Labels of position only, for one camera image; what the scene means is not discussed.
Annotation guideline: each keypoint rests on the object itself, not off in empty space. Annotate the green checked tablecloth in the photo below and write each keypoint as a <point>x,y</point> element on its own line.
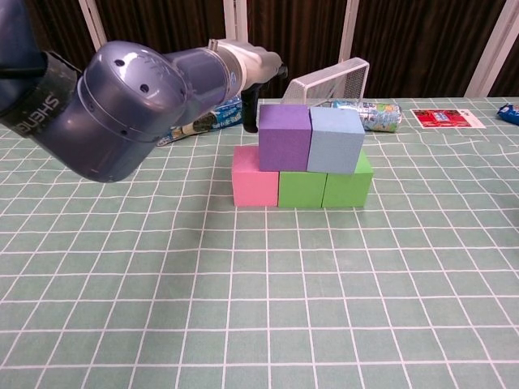
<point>259,304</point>

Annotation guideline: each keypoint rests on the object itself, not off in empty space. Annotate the left blue grey robot arm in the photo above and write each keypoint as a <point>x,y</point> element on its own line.
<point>113,105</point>

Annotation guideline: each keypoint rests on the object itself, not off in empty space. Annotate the small dark blue cookie packet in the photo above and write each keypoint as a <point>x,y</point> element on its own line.
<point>511,113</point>

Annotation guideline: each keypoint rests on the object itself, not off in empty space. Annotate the dark brown curtain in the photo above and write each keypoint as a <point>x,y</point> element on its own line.
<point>405,48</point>

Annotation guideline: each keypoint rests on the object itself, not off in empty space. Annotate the red white printed card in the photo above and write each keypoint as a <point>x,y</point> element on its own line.
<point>442,118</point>

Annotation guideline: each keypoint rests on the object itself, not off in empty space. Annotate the pink foam cube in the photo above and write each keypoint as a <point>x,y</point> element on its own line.
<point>249,186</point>

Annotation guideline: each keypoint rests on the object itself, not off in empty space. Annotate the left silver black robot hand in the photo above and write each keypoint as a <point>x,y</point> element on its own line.
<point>261,67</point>

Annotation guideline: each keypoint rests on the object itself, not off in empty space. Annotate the light blue foam cube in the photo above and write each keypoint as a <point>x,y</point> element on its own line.
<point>332,146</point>

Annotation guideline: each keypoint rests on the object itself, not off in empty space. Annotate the purple foam cube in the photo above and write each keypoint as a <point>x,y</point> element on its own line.
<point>284,139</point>

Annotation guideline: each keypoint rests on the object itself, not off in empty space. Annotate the long blue cookie package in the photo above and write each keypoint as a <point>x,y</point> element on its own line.
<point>227,115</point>

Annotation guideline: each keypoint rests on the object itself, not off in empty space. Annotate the green foam cube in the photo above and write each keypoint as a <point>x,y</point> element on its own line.
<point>302,188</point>
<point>348,188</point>

